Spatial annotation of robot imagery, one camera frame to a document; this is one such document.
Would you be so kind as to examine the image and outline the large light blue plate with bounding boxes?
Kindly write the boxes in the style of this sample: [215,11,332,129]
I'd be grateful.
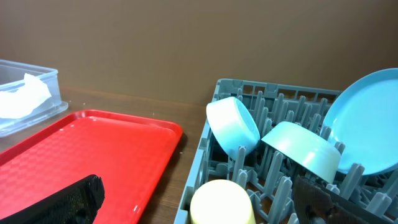
[323,68,397,175]

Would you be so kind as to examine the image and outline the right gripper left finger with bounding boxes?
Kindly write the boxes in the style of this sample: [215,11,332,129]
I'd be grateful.
[1,174,105,224]

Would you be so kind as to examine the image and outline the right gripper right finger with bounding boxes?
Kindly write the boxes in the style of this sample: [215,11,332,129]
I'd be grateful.
[292,176,386,224]

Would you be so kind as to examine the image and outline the grey dishwasher rack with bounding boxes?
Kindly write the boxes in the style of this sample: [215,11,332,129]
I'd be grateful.
[175,78,397,224]

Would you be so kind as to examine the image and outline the clear plastic waste bin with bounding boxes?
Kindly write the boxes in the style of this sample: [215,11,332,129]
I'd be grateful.
[1,60,68,138]

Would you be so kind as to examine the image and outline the light blue bowl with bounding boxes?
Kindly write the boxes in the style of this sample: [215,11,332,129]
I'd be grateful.
[206,96,260,160]

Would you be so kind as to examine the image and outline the yellow plastic cup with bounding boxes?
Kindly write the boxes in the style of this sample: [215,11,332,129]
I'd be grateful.
[190,179,256,224]

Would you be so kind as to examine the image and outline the mint green bowl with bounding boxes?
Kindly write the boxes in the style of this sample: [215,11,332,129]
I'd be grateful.
[261,121,341,183]

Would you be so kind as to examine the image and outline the red serving tray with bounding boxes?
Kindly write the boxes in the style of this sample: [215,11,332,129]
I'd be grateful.
[1,110,183,223]

